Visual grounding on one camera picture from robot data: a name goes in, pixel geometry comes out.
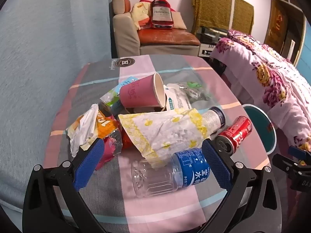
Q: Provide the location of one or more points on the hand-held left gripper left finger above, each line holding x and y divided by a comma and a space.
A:
89, 166

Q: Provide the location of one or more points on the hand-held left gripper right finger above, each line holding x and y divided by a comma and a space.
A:
216, 167

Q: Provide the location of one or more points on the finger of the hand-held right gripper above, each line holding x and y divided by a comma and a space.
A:
297, 153
285, 164

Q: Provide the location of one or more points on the pink wafer wrapper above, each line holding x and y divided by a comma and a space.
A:
108, 151

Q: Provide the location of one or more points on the orange snack packet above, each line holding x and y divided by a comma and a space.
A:
82, 123

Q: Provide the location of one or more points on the teal trash bin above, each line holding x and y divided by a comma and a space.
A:
257, 119

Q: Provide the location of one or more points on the clear bottle with blue label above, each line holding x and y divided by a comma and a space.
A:
158, 177

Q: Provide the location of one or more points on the yellow white paper bag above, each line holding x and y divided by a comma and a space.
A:
165, 126

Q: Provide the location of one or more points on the pink paper cup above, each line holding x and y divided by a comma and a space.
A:
138, 92

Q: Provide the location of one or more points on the red soda can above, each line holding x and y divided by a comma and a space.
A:
234, 133

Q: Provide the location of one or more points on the dark capped can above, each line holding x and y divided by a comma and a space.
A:
211, 119

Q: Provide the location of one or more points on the blue green flattened carton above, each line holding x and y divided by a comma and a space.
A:
111, 100

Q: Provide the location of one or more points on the white cardboard box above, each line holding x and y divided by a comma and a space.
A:
178, 99

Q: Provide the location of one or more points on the pink floral blanket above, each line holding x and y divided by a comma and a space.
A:
272, 77

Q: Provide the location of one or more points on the clear plastic bag green print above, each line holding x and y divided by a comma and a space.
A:
195, 86

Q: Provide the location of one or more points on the grey blue cloth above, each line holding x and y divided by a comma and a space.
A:
43, 65

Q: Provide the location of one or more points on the silver audio device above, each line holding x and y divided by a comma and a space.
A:
206, 49

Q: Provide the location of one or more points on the pink grey plaid tablecloth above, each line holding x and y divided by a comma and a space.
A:
155, 64

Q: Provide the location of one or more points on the wooden framed board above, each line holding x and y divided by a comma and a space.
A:
279, 24

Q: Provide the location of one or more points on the black audio device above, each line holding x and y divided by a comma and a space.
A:
211, 32

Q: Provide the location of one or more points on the beige orange armchair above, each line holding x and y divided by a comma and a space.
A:
126, 34

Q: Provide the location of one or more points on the beige cushion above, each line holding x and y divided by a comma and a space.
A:
179, 20

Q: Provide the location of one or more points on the yellow patterned cloth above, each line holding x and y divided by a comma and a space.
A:
211, 7

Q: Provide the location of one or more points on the yellow pillow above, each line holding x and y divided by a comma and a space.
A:
141, 12

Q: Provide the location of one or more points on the red bottle-shaped pillow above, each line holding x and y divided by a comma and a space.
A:
161, 13

